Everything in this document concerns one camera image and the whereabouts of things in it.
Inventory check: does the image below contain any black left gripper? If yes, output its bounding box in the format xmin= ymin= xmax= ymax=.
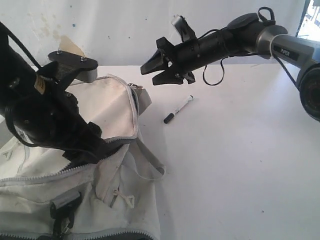
xmin=9 ymin=94 xmax=110 ymax=165

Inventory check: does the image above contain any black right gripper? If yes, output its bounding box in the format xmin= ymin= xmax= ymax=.
xmin=140 ymin=37 xmax=199 ymax=86

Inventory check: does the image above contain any white marker black cap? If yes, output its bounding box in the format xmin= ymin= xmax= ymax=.
xmin=163 ymin=95 xmax=194 ymax=124

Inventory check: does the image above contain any white fabric backpack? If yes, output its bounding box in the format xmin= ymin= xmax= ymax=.
xmin=0 ymin=74 xmax=166 ymax=240

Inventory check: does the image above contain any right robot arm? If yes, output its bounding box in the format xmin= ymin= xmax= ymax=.
xmin=140 ymin=13 xmax=320 ymax=120

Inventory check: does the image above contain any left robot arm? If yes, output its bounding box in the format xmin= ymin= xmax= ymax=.
xmin=0 ymin=25 xmax=110 ymax=165

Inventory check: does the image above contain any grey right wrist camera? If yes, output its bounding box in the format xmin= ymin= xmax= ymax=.
xmin=171 ymin=14 xmax=197 ymax=42

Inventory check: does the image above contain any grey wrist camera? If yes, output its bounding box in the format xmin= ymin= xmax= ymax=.
xmin=171 ymin=14 xmax=197 ymax=42
xmin=48 ymin=50 xmax=99 ymax=83

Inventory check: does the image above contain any black right camera cable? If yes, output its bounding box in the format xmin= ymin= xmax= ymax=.
xmin=202 ymin=58 xmax=226 ymax=86

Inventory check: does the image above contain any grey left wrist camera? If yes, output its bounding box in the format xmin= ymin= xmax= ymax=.
xmin=48 ymin=50 xmax=99 ymax=83

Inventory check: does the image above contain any white cable tie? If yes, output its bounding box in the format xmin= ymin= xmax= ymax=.
xmin=268 ymin=34 xmax=280 ymax=61

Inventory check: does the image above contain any dark window frame post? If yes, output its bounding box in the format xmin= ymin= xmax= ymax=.
xmin=295 ymin=0 xmax=311 ymax=37

